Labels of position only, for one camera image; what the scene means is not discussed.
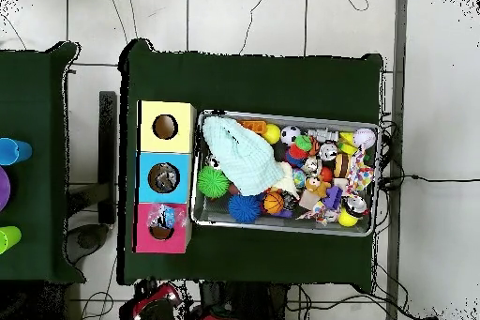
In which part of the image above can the crushed clear plastic bottle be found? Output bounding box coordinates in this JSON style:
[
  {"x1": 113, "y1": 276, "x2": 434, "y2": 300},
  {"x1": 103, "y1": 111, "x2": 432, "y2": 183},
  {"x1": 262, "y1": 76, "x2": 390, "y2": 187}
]
[{"x1": 146, "y1": 203, "x2": 188, "y2": 230}]

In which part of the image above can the clear blue plastic packet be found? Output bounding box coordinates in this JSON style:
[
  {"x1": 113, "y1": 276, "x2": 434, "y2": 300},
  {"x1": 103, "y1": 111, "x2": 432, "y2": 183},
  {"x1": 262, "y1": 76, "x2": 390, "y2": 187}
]
[{"x1": 154, "y1": 175, "x2": 180, "y2": 191}]

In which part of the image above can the mint green waffle cloth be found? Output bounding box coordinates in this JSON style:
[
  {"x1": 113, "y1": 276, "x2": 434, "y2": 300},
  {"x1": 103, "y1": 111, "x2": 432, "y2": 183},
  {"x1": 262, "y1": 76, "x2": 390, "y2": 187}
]
[{"x1": 202, "y1": 115, "x2": 284, "y2": 197}]

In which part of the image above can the wooden box with three holes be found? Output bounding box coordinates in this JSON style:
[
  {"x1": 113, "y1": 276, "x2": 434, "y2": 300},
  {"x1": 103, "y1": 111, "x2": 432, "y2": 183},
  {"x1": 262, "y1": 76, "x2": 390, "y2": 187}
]
[{"x1": 131, "y1": 99, "x2": 199, "y2": 255}]

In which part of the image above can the dark grey round base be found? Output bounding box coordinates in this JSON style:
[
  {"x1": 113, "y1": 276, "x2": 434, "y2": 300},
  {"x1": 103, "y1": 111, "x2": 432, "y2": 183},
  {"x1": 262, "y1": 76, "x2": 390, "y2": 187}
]
[{"x1": 65, "y1": 222, "x2": 111, "y2": 266}]

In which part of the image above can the blue spiky rubber ball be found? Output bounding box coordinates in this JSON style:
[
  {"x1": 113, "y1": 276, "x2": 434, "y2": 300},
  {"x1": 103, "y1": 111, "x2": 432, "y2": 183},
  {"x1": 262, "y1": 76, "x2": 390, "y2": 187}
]
[{"x1": 227, "y1": 193, "x2": 263, "y2": 223}]

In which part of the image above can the green spiky rubber ball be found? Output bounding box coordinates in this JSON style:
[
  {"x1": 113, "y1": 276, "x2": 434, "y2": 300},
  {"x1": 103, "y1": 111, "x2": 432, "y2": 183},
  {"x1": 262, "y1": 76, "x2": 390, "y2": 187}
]
[{"x1": 197, "y1": 165, "x2": 231, "y2": 200}]

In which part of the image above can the small orange basketball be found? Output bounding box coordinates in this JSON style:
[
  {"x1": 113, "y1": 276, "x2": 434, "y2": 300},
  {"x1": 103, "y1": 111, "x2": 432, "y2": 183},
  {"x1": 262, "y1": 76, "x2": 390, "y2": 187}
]
[{"x1": 262, "y1": 190, "x2": 285, "y2": 215}]

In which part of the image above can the black upright panel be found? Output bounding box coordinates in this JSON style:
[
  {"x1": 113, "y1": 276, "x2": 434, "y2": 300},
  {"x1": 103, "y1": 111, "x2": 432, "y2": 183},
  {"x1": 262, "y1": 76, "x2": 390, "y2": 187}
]
[{"x1": 97, "y1": 90, "x2": 118, "y2": 225}]

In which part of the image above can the green plastic cup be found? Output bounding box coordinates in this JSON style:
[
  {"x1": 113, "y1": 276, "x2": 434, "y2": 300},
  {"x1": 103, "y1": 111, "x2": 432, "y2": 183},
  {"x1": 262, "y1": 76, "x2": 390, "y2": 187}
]
[{"x1": 0, "y1": 225, "x2": 23, "y2": 256}]

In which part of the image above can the brown plush monkey toy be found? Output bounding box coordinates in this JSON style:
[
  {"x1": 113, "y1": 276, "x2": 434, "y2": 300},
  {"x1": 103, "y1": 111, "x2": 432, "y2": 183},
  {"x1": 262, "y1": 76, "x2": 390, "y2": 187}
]
[{"x1": 305, "y1": 175, "x2": 333, "y2": 199}]

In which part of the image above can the orange plastic brick toy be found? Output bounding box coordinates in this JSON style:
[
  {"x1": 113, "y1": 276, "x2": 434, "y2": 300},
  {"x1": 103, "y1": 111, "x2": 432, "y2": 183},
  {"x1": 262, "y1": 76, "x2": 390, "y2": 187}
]
[{"x1": 237, "y1": 119, "x2": 268, "y2": 136}]

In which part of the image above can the yellow plastic ball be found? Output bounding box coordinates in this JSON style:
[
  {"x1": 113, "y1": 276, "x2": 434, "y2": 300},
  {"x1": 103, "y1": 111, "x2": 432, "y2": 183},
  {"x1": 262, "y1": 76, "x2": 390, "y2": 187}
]
[{"x1": 262, "y1": 123, "x2": 281, "y2": 145}]

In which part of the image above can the purple plastic bowl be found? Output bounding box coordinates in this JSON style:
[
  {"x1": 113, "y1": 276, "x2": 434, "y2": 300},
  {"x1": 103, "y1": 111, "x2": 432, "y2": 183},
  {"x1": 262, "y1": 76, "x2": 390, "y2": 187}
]
[{"x1": 0, "y1": 165, "x2": 12, "y2": 212}]

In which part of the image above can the small soccer ball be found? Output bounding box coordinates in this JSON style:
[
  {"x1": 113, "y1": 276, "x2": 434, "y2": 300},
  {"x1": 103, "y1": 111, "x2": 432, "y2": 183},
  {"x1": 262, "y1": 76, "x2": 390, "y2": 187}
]
[{"x1": 279, "y1": 125, "x2": 302, "y2": 147}]

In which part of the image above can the green spiky creature toy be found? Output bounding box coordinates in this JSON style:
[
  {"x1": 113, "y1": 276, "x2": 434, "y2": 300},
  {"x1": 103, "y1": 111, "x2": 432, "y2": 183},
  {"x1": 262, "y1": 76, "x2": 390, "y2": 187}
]
[{"x1": 293, "y1": 134, "x2": 313, "y2": 152}]

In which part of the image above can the blue plastic cup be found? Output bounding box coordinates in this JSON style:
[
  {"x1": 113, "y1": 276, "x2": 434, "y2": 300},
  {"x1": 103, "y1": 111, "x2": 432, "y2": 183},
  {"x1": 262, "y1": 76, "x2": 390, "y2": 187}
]
[{"x1": 0, "y1": 137, "x2": 34, "y2": 166}]

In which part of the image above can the dark green tablecloth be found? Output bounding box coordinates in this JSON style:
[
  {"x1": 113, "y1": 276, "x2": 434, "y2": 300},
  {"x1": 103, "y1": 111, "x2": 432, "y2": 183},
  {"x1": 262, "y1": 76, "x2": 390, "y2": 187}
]
[
  {"x1": 0, "y1": 40, "x2": 88, "y2": 286},
  {"x1": 116, "y1": 37, "x2": 385, "y2": 294}
]

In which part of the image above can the white baseball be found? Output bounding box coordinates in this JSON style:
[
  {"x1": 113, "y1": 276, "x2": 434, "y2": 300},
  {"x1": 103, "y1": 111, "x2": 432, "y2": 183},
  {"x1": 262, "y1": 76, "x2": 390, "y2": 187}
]
[{"x1": 352, "y1": 128, "x2": 377, "y2": 149}]

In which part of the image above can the grey metal bar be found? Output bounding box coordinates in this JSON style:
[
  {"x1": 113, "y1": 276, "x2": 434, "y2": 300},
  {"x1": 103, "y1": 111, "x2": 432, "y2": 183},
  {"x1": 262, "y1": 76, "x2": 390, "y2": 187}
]
[{"x1": 384, "y1": 0, "x2": 410, "y2": 320}]

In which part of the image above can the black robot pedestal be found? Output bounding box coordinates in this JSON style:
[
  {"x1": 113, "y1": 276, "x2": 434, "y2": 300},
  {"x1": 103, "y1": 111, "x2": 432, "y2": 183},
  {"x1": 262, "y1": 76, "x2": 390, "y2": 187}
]
[{"x1": 200, "y1": 281, "x2": 290, "y2": 320}]

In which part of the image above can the wire mesh metal bin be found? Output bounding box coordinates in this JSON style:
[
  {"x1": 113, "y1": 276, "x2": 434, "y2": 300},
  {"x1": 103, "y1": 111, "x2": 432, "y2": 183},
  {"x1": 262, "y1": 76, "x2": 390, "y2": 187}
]
[{"x1": 190, "y1": 109, "x2": 383, "y2": 237}]

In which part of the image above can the thin black cable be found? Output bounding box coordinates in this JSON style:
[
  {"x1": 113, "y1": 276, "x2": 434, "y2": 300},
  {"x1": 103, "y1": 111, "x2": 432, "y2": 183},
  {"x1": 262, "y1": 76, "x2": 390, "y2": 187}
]
[
  {"x1": 238, "y1": 0, "x2": 272, "y2": 55},
  {"x1": 378, "y1": 173, "x2": 480, "y2": 186}
]

